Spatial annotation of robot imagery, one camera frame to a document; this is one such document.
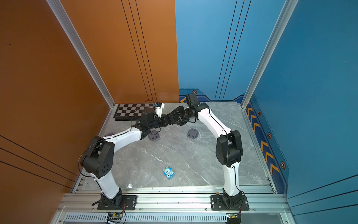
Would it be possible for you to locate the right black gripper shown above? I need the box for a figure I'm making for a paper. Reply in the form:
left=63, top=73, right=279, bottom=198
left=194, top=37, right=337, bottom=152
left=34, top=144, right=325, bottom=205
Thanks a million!
left=169, top=105, right=193, bottom=126

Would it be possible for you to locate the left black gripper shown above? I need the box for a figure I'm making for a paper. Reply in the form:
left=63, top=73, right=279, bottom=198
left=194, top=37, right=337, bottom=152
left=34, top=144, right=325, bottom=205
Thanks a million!
left=147, top=114, right=173, bottom=131

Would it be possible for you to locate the grey round stand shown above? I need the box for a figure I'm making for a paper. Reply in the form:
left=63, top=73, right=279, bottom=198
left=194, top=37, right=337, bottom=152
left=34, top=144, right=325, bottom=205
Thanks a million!
left=187, top=129, right=199, bottom=139
left=148, top=130, right=160, bottom=141

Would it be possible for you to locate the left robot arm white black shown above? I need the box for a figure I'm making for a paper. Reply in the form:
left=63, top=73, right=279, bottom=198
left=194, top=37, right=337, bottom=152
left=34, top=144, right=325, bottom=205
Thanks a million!
left=79, top=108, right=175, bottom=210

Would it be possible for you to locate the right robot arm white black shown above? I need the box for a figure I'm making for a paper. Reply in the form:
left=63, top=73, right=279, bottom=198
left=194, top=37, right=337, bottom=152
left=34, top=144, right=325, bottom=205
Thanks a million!
left=170, top=93, right=245, bottom=210

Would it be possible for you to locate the black white chessboard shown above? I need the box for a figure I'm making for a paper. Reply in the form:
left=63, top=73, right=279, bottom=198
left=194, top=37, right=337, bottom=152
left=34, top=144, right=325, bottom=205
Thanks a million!
left=113, top=103, right=153, bottom=121

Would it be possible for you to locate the left green circuit board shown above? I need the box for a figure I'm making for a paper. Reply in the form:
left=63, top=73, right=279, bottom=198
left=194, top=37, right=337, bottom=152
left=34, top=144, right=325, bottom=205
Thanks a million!
left=105, top=213, right=125, bottom=224

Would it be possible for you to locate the right circuit board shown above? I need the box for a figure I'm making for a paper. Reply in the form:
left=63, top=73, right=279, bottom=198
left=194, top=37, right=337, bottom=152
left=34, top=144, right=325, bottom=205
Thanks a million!
left=227, top=213, right=241, bottom=224

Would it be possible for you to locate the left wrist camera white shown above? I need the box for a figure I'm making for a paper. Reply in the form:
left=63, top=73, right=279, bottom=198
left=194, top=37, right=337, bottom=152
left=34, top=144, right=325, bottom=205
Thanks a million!
left=154, top=102, right=165, bottom=118

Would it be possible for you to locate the aluminium front rail frame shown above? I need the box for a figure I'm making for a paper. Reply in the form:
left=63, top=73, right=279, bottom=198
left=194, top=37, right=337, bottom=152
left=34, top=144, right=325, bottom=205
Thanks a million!
left=52, top=185, right=295, bottom=224

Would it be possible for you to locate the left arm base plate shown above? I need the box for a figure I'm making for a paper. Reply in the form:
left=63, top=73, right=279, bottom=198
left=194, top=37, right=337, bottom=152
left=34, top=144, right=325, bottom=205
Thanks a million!
left=92, top=195, right=138, bottom=211

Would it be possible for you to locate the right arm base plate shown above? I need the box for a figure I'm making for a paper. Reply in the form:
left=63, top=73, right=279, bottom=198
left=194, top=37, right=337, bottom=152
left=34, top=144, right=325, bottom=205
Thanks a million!
left=210, top=195, right=250, bottom=211

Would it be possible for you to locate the left aluminium corner post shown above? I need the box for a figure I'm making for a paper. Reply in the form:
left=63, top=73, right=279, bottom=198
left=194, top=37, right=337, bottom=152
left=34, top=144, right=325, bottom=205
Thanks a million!
left=47, top=0, right=115, bottom=108

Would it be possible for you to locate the aluminium corner post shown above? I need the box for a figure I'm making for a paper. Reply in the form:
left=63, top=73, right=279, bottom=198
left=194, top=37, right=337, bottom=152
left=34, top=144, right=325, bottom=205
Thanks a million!
left=241, top=0, right=298, bottom=109
left=47, top=0, right=115, bottom=108

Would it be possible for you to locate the right aluminium corner post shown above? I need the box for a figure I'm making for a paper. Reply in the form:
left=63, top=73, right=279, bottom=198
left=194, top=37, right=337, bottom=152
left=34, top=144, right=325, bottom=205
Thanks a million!
left=241, top=0, right=298, bottom=109

